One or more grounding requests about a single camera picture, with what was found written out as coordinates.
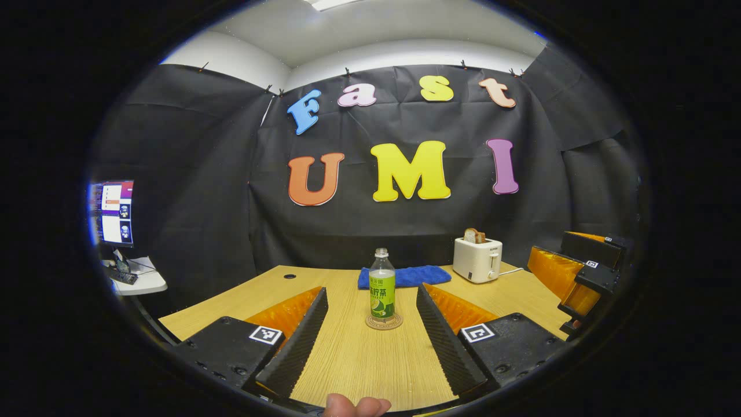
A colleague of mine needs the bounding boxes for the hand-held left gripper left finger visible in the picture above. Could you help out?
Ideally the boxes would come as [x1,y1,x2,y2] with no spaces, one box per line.
[174,287,329,401]

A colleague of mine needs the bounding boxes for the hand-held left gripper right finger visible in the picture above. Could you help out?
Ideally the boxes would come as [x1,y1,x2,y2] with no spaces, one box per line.
[416,282,571,398]

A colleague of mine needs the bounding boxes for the round wooden coaster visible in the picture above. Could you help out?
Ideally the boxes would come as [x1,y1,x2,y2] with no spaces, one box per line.
[365,313,403,331]

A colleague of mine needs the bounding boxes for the green label water bottle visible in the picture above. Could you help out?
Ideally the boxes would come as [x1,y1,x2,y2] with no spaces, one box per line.
[369,248,397,323]

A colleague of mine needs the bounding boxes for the blue towel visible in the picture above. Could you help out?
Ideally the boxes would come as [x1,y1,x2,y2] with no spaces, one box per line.
[357,265,452,290]

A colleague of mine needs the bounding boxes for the white toaster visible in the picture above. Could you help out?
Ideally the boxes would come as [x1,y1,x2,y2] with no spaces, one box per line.
[453,237,503,284]

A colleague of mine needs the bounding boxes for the white side desk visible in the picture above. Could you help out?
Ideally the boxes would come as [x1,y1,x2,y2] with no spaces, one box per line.
[104,257,168,297]

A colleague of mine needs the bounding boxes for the black backdrop cloth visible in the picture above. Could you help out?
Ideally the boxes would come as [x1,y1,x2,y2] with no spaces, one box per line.
[87,46,647,314]

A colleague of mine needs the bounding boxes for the black remote control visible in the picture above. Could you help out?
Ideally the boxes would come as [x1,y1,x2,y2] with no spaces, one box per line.
[106,266,139,286]

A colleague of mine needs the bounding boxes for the computer monitor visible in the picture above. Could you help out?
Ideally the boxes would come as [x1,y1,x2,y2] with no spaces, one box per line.
[89,180,135,248]

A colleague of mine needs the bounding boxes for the ceiling light panel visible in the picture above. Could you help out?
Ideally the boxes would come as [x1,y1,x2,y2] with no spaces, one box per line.
[306,0,372,12]

